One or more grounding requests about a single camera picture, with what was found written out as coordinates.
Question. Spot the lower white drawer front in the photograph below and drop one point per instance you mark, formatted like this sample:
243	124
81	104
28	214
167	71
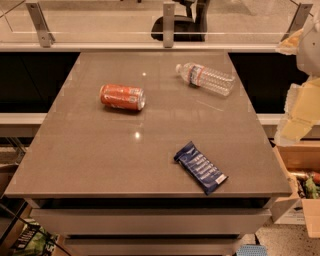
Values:
153	247

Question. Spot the right metal railing bracket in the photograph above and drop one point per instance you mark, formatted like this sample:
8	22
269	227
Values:
299	19

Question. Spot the left metal railing bracket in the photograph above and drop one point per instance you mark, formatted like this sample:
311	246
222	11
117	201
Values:
45	37

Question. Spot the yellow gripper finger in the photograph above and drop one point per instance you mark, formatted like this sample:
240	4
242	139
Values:
290	45
302	112

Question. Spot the blue snack bar wrapper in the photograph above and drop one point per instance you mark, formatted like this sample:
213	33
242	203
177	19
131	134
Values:
206	174

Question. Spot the green black snack bag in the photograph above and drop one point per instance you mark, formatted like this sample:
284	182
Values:
34	240

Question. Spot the blue sponge cloth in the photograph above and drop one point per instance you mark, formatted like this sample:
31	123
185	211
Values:
251	250

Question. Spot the clear plastic water bottle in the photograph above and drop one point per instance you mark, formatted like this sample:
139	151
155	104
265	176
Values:
203	77

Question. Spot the black office chair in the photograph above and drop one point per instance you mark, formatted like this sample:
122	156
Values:
191	27

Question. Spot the glass railing panel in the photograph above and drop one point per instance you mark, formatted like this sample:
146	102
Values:
131	21

